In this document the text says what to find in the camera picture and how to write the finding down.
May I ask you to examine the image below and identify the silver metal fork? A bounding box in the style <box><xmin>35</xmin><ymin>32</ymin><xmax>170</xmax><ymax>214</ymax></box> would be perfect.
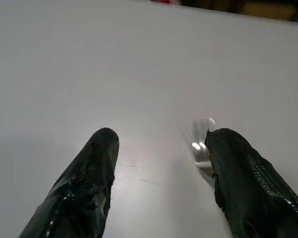
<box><xmin>190</xmin><ymin>117</ymin><xmax>217</xmax><ymax>187</ymax></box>

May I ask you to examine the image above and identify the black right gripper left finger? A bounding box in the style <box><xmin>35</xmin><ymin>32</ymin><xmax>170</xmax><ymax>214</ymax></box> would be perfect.
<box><xmin>18</xmin><ymin>127</ymin><xmax>120</xmax><ymax>238</ymax></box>

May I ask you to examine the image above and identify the red cloth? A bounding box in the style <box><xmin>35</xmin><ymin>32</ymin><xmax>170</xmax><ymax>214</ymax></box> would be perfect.
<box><xmin>150</xmin><ymin>0</ymin><xmax>180</xmax><ymax>5</ymax></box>

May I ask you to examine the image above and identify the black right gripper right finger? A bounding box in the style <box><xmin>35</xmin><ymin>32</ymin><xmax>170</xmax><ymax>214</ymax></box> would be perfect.
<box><xmin>205</xmin><ymin>128</ymin><xmax>298</xmax><ymax>238</ymax></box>

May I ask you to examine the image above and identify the brown cardboard box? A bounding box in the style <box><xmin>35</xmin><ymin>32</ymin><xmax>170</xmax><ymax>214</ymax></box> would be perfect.
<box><xmin>242</xmin><ymin>3</ymin><xmax>297</xmax><ymax>20</ymax></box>

